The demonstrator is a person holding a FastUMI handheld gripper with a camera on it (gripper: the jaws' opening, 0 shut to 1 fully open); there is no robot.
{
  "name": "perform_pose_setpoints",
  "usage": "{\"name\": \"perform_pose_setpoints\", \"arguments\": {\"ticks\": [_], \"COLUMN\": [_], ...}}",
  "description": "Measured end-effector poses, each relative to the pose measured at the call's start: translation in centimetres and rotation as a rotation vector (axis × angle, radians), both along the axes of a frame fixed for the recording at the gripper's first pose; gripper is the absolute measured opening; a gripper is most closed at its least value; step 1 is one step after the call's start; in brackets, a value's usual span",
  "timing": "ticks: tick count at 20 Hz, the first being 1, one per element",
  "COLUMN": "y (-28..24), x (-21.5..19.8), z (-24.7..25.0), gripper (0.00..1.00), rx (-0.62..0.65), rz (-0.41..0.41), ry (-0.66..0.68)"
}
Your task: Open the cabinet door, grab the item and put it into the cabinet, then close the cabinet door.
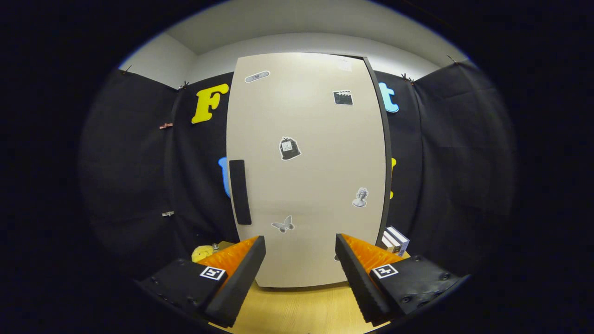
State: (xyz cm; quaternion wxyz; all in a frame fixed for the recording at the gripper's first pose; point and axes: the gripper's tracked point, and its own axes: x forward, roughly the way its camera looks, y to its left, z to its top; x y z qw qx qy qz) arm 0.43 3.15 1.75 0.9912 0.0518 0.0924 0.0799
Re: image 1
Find black backdrop cloth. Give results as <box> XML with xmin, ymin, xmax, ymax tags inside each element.
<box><xmin>79</xmin><ymin>58</ymin><xmax>518</xmax><ymax>279</ymax></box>

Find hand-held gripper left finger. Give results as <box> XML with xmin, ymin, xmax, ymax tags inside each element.
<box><xmin>137</xmin><ymin>236</ymin><xmax>266</xmax><ymax>329</ymax></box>

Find beige cabinet door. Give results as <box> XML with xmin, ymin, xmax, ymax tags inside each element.
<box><xmin>226</xmin><ymin>52</ymin><xmax>388</xmax><ymax>289</ymax></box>

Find grey cabinet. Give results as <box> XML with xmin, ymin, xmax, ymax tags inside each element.
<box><xmin>343</xmin><ymin>53</ymin><xmax>393</xmax><ymax>242</ymax></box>

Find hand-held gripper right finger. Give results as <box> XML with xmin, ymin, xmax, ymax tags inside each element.
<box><xmin>334</xmin><ymin>233</ymin><xmax>465</xmax><ymax>328</ymax></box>

